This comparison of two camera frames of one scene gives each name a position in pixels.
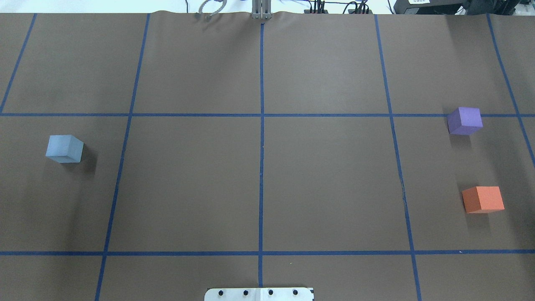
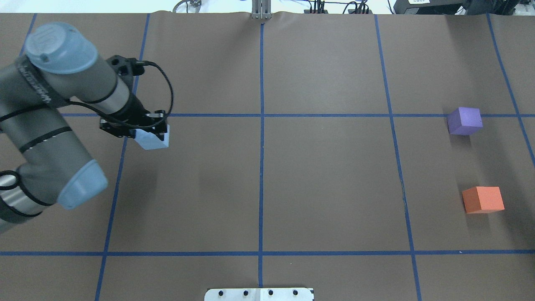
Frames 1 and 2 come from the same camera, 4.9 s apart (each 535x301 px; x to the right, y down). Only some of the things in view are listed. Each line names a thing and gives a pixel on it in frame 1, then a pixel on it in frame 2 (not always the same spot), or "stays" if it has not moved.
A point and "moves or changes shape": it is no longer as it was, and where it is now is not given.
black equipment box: [473, 7] stays
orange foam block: [483, 199] stays
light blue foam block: [64, 149] moves or changes shape
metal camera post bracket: [261, 9] stays
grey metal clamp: [207, 16] → [195, 3]
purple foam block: [464, 121] stays
